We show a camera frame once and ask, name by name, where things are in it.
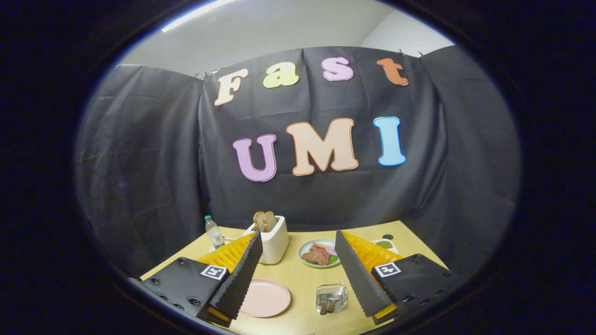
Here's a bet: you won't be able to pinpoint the pale green food plate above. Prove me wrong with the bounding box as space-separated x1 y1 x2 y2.
298 239 340 269

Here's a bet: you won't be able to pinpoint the brown meat slices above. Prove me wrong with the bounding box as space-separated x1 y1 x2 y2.
302 247 332 266

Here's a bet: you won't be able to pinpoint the metal wire cutlery basket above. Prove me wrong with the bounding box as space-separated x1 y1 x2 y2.
316 283 348 315

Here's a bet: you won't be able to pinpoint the white square coaster tray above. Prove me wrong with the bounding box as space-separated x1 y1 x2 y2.
208 238 239 253

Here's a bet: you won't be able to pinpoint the clear plastic water bottle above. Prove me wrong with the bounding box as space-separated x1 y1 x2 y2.
204 215 225 249

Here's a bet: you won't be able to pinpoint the pink round plate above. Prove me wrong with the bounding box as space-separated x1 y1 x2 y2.
240 279 291 318

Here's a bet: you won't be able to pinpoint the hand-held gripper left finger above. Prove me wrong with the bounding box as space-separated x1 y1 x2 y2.
140 231 264 328

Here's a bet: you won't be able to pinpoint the cream white toaster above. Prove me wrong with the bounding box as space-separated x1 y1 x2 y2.
244 215 290 265

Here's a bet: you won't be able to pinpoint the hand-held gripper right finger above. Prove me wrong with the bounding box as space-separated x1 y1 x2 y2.
334 230 466 326

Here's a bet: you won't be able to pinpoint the white divided grain dish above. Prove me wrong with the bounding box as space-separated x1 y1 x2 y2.
371 239 400 255

